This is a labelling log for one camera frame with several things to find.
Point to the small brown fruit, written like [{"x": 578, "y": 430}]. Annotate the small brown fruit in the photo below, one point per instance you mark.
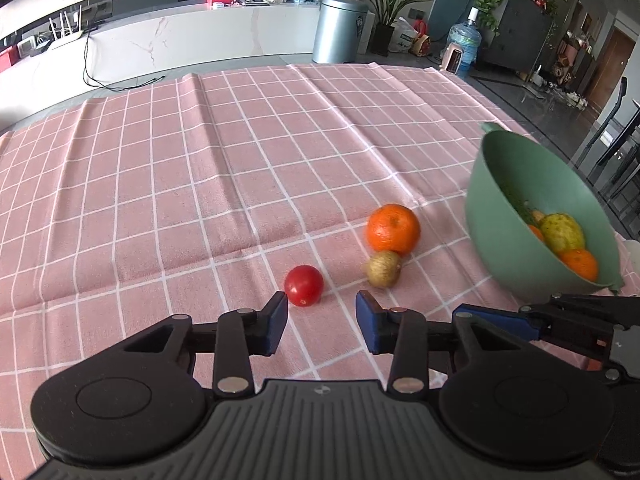
[
  {"x": 383, "y": 268},
  {"x": 538, "y": 216}
]

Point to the white shopping bag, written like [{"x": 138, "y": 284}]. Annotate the white shopping bag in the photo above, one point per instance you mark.
[{"x": 402, "y": 37}]

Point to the red cherry tomato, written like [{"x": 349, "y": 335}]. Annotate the red cherry tomato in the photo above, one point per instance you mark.
[{"x": 303, "y": 285}]

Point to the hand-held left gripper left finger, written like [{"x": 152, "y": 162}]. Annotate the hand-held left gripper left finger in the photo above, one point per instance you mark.
[{"x": 275, "y": 325}]

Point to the tall snake plant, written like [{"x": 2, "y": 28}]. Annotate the tall snake plant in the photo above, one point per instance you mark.
[{"x": 382, "y": 35}]

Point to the orange bag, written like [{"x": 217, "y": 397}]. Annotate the orange bag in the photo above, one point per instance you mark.
[{"x": 422, "y": 42}]

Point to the blue water jug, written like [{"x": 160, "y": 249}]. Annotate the blue water jug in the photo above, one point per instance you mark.
[{"x": 464, "y": 37}]

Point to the small white device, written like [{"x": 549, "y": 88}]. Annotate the small white device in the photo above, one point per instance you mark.
[{"x": 26, "y": 48}]

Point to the white marble television cabinet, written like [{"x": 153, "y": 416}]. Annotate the white marble television cabinet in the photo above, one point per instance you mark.
[{"x": 200, "y": 30}]

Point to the red flat box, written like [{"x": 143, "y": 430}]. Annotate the red flat box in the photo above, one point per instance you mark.
[{"x": 6, "y": 57}]

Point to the orange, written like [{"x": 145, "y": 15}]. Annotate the orange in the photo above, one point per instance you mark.
[
  {"x": 536, "y": 233},
  {"x": 580, "y": 264},
  {"x": 393, "y": 228}
]

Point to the dark drawer cabinet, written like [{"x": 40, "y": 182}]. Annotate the dark drawer cabinet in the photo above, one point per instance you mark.
[{"x": 520, "y": 35}]

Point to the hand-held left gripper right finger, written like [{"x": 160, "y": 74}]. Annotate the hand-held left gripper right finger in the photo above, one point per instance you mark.
[{"x": 370, "y": 322}]

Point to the green colander bowl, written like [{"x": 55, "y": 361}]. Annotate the green colander bowl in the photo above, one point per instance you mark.
[{"x": 500, "y": 260}]

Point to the silver pedal trash can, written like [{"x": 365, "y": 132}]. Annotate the silver pedal trash can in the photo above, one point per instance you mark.
[{"x": 340, "y": 30}]

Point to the dark dining chair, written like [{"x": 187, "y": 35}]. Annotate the dark dining chair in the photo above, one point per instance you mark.
[{"x": 625, "y": 160}]

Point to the small pink heater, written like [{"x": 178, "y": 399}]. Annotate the small pink heater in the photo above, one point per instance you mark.
[{"x": 452, "y": 60}]

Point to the pink checked tablecloth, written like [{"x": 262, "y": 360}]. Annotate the pink checked tablecloth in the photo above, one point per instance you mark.
[{"x": 200, "y": 185}]

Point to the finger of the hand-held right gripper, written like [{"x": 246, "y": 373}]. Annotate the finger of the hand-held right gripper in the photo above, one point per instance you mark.
[
  {"x": 510, "y": 325},
  {"x": 590, "y": 305}
]

